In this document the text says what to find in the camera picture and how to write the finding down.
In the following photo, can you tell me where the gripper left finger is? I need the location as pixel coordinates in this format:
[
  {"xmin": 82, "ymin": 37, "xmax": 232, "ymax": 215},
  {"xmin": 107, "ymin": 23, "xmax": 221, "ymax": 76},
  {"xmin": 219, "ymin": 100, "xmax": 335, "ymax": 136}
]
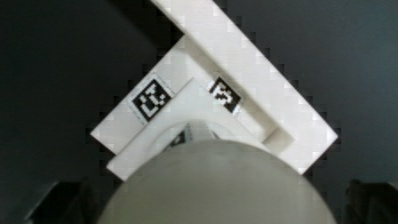
[{"xmin": 24, "ymin": 179, "xmax": 104, "ymax": 224}]

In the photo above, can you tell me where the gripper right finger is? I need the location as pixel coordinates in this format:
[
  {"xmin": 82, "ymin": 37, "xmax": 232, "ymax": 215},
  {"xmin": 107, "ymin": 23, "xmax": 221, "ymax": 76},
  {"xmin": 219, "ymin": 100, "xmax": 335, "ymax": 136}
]
[{"xmin": 345, "ymin": 180, "xmax": 398, "ymax": 224}]

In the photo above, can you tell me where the white lamp bulb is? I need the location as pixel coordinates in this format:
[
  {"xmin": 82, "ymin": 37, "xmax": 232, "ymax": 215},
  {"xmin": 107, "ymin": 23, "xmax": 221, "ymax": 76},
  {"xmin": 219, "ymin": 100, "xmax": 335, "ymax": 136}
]
[{"xmin": 98, "ymin": 121, "xmax": 336, "ymax": 224}]

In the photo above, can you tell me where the white lamp base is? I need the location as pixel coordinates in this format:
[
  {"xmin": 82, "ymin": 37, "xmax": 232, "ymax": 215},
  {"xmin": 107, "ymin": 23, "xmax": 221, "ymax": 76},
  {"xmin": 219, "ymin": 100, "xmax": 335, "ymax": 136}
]
[{"xmin": 89, "ymin": 34, "xmax": 269, "ymax": 182}]

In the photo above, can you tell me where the white right border wall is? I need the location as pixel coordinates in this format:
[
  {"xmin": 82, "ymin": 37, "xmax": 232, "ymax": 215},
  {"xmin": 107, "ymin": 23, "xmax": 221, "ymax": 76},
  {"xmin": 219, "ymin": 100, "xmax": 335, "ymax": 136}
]
[{"xmin": 152, "ymin": 0, "xmax": 338, "ymax": 143}]

